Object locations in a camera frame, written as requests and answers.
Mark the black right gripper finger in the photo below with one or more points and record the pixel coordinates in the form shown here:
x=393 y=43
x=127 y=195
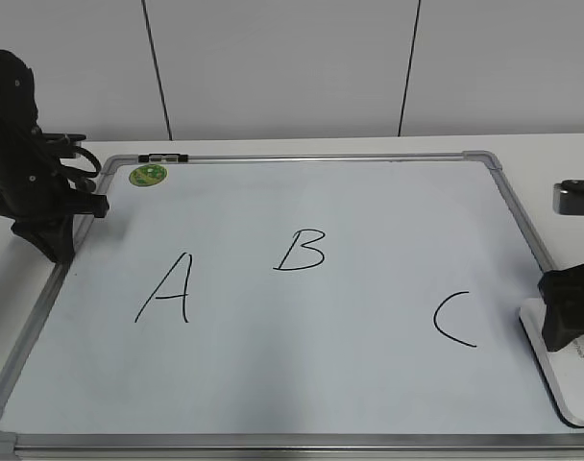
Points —
x=562 y=292

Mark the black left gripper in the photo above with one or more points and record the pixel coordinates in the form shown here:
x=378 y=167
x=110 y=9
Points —
x=40 y=193

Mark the white whiteboard eraser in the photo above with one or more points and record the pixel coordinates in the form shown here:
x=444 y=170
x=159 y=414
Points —
x=562 y=370

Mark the green round magnet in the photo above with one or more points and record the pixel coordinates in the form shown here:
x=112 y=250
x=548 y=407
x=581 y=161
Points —
x=148 y=175

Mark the black metal hanging clip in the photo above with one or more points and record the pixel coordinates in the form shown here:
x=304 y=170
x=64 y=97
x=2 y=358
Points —
x=163 y=158

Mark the white magnetic whiteboard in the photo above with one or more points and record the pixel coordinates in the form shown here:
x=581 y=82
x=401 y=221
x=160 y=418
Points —
x=291 y=306

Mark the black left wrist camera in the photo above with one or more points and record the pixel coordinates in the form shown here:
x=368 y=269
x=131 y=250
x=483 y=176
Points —
x=59 y=145

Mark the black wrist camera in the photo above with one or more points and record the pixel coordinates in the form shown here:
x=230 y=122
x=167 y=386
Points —
x=59 y=145
x=568 y=197

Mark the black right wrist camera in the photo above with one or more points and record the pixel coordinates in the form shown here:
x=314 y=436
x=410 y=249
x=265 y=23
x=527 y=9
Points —
x=568 y=197

